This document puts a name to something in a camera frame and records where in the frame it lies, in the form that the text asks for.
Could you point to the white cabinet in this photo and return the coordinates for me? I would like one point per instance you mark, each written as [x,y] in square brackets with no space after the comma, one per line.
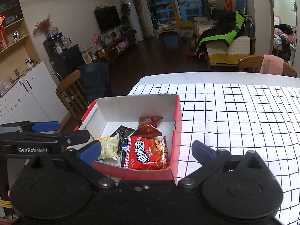
[33,97]

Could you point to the wooden chair left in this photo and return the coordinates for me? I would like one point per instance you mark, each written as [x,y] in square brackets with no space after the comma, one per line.
[70,92]

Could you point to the dark cloth on chair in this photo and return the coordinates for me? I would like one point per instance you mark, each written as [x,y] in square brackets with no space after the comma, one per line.
[95,80]

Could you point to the pink cloth on chair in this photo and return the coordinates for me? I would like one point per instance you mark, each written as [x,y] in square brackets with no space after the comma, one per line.
[272,65]

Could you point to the blue white cookie packet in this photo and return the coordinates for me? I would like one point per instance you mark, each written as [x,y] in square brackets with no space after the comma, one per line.
[122,150]

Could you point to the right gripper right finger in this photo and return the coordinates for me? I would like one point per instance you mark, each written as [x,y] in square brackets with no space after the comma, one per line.
[211,161]

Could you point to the black television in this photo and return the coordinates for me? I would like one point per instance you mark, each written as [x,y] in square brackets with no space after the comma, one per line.
[107,18]

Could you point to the beige snack packet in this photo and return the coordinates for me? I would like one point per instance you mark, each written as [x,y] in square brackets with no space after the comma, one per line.
[109,147]

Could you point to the white black grid tablecloth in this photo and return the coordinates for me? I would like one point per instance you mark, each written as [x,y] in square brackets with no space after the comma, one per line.
[240,118]

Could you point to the black green jacket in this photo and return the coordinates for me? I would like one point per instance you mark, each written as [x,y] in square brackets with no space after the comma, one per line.
[228,28]

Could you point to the black sesame snack packet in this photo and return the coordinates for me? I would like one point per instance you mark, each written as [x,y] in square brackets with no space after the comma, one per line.
[123,132]

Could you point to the red white cardboard box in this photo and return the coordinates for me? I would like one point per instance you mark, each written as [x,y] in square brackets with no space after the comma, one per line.
[105,115]

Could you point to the red noodle snack bag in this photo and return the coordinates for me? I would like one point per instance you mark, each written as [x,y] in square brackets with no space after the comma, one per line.
[146,154]

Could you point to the black coffee machine cabinet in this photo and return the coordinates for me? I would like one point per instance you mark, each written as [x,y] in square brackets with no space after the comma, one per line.
[65,58]

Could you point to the brown foil snack bag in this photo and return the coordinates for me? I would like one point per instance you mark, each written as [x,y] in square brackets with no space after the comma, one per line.
[148,127]

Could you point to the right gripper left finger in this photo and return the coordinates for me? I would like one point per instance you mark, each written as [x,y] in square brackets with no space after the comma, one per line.
[82,159]

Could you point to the wooden chair with pink cloth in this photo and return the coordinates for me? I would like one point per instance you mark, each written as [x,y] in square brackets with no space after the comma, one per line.
[252,64]

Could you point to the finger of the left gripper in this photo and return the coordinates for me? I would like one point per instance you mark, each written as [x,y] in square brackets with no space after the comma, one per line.
[49,126]

